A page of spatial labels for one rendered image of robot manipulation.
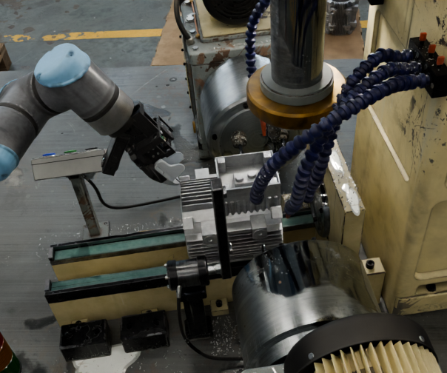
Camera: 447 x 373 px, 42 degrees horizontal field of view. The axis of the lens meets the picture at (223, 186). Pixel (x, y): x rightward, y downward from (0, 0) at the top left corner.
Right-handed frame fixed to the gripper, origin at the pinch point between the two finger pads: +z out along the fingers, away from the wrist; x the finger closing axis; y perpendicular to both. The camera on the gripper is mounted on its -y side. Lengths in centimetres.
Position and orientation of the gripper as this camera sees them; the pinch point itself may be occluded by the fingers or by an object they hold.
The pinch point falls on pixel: (172, 181)
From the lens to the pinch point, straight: 124.9
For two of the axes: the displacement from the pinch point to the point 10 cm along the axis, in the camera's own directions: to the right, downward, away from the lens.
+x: -1.3, -6.9, 7.1
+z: 5.5, 5.4, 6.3
